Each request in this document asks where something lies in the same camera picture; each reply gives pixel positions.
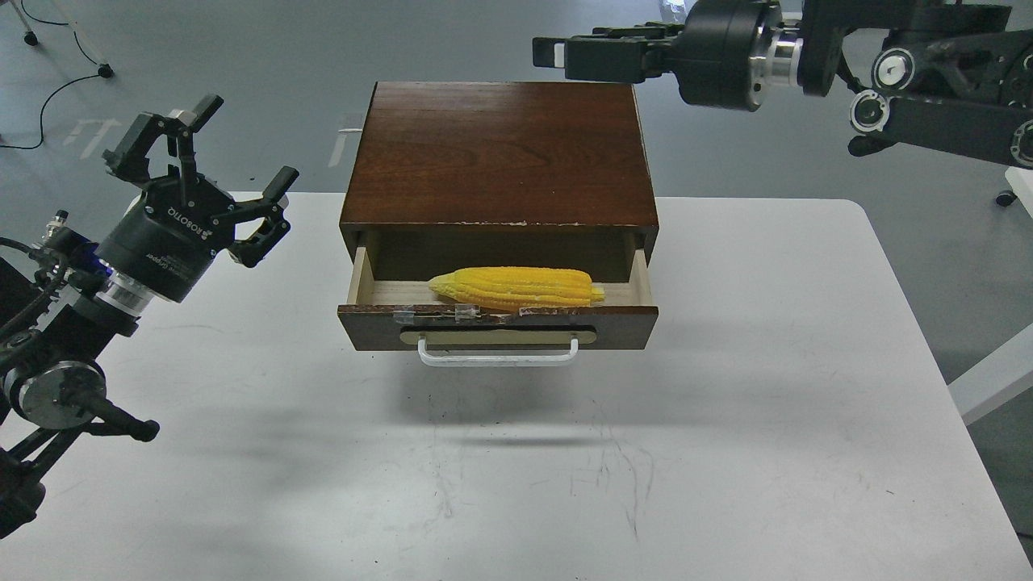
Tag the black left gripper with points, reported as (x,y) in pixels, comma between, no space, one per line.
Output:
(168,237)

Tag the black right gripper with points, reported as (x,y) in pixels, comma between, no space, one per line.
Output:
(718,53)

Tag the wooden drawer with white handle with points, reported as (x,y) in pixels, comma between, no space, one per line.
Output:
(390,307)

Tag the yellow toy corn cob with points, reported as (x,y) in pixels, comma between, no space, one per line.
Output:
(513,288)

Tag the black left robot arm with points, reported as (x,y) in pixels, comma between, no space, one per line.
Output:
(83,293)

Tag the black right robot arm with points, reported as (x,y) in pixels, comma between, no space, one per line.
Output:
(934,74)

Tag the dark wooden cabinet box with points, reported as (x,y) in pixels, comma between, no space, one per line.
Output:
(501,154)

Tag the white furniture leg with caster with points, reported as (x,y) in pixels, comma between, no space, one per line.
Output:
(1020,189)

